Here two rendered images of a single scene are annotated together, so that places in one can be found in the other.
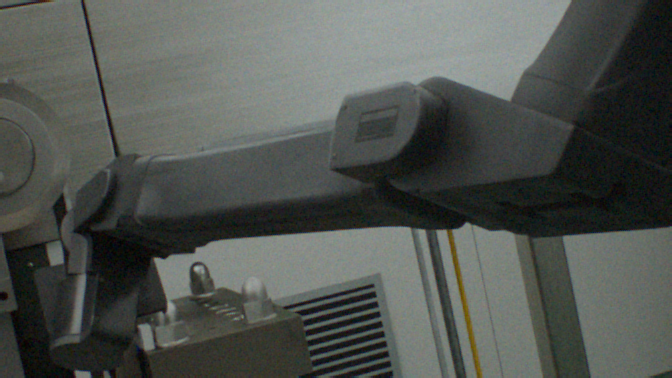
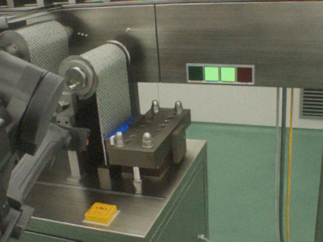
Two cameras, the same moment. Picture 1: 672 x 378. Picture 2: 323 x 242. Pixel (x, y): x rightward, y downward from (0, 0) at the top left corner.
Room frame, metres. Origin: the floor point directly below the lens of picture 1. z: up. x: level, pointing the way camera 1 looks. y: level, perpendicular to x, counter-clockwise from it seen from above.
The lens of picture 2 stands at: (0.27, -0.71, 1.58)
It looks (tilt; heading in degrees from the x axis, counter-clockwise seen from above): 21 degrees down; 38
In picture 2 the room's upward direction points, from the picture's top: 4 degrees counter-clockwise
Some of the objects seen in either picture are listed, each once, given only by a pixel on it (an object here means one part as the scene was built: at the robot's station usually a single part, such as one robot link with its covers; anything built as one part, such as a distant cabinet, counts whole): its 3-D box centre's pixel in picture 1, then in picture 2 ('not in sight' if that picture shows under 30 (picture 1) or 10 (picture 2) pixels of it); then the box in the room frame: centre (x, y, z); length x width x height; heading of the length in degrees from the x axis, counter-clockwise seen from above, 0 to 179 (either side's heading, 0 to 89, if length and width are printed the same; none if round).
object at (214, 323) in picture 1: (197, 340); (153, 133); (1.37, 0.19, 1.00); 0.40 x 0.16 x 0.06; 16
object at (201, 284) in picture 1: (200, 278); (178, 106); (1.53, 0.19, 1.05); 0.04 x 0.04 x 0.04
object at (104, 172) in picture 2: not in sight; (121, 155); (1.30, 0.29, 0.92); 0.28 x 0.04 x 0.04; 16
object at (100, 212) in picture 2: not in sight; (101, 213); (0.98, 0.10, 0.91); 0.07 x 0.07 x 0.02; 16
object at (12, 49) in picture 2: not in sight; (7, 54); (1.07, 0.55, 1.33); 0.06 x 0.06 x 0.06; 16
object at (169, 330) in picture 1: (167, 321); (119, 137); (1.19, 0.19, 1.05); 0.04 x 0.04 x 0.04
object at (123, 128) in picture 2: not in sight; (123, 129); (1.30, 0.27, 1.03); 0.21 x 0.04 x 0.03; 16
